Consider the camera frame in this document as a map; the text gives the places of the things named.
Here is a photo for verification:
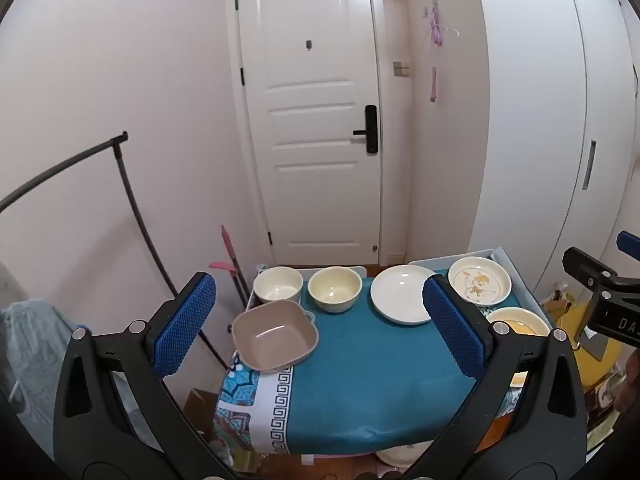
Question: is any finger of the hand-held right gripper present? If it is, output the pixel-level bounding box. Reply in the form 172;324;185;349
562;246;623;293
616;231;640;262

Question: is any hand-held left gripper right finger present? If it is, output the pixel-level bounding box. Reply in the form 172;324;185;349
402;274;587;480

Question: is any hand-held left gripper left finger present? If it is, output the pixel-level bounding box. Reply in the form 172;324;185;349
52;271;221;480

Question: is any gold-print white plate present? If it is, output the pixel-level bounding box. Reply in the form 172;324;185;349
447;256;513;307

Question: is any plain white plate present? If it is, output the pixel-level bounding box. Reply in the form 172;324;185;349
370;265;441;326

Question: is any yellow rimmed plate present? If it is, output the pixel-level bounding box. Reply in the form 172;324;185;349
484;306;554;389

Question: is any beige square plastic basin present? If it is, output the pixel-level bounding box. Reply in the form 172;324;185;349
231;301;320;374

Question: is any white straight-sided bowl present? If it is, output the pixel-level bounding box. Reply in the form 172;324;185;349
253;266;304;306

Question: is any cream round bowl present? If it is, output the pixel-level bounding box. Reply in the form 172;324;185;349
307;266;363;314

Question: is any person's right hand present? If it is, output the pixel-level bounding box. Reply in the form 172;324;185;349
614;371;640;417

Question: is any grey flat panel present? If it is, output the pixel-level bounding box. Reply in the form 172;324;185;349
584;332;609;362

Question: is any brown paper bag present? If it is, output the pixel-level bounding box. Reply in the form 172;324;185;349
542;286;577;322

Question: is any yellow stool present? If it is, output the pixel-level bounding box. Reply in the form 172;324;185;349
574;337;627;397

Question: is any brown cardboard box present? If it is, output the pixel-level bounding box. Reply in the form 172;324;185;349
184;388;222;437

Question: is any teal patterned tablecloth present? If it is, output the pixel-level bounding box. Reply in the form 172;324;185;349
214;272;556;457

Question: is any dark metal clothes rack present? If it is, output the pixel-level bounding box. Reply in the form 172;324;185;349
0;131;231;371

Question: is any light blue cloth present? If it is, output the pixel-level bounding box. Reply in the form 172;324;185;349
0;300;77;461

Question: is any white wardrobe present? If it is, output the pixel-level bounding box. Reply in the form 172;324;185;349
470;0;640;311

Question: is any white panelled door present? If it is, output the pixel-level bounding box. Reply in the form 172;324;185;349
235;0;388;267

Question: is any grey wardrobe handle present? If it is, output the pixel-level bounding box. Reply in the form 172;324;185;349
582;140;597;191

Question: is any black door lock handle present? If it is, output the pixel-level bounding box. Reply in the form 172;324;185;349
353;105;379;154

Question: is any purple wall ornament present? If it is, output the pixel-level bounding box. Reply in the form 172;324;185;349
422;0;460;104

